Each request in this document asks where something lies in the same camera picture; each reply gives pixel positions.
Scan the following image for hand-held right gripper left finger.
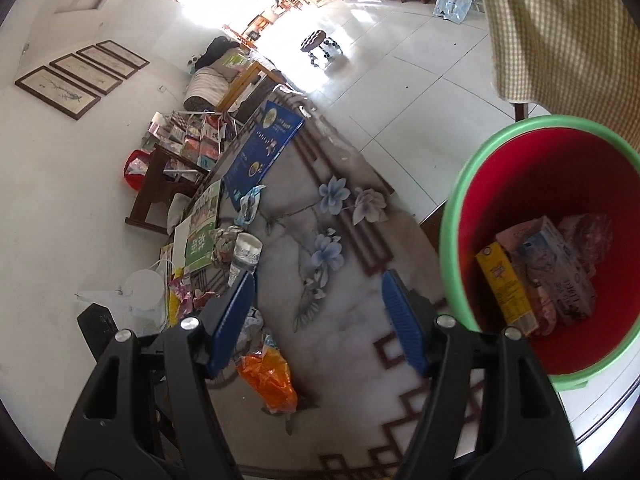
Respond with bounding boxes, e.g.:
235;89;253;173
54;270;257;480

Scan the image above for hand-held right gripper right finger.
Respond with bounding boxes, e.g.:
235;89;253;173
381;270;587;480

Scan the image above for floral paper cup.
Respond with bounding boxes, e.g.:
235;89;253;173
227;232;264;286

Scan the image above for orange plastic bag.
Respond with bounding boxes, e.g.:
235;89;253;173
236;347;299;413

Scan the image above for yellow carton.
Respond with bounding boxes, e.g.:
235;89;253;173
475;241;538;338

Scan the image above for blue wrapper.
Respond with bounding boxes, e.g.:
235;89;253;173
235;185;268;228

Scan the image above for blue white carton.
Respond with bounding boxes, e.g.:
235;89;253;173
515;216;598;326

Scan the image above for red bin green rim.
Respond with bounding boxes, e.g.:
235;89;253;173
440;115;640;392

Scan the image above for crumpled white paper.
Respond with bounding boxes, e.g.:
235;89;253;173
245;307;266;341

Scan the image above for white desk fan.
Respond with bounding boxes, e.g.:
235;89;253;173
75;269;168;333

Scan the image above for pink snack wrapper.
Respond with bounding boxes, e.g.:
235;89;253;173
167;275;201;326

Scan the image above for crumpled grey wrapper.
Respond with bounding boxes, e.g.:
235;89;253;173
210;227;238;266

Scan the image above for green book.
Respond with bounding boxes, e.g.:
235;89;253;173
184;180;224;271

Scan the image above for white notebook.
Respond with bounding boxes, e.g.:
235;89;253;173
170;212;193;266

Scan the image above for dark wooden chair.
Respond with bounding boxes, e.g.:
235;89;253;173
124;144;211;236

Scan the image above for pale pink wrapper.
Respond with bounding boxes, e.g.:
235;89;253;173
495;222;558;336

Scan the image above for red plastic bag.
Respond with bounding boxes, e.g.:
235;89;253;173
123;150;153;192

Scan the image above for blue flat box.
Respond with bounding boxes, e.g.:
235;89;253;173
222;100;306;198

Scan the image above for book rack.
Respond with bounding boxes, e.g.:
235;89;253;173
147;110;236;171

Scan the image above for dark red wrapper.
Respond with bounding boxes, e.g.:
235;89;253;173
557;212;613;278

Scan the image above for wooden sofa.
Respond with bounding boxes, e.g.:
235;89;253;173
182;35;288;121

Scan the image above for brown rolling stool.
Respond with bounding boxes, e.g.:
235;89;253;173
300;31;343;68

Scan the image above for beige checked cloth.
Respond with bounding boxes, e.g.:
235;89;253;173
472;0;640;121

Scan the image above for framed wall picture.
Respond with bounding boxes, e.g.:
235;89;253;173
95;40;150;70
50;52;123;95
76;45;138;80
15;65;101;121

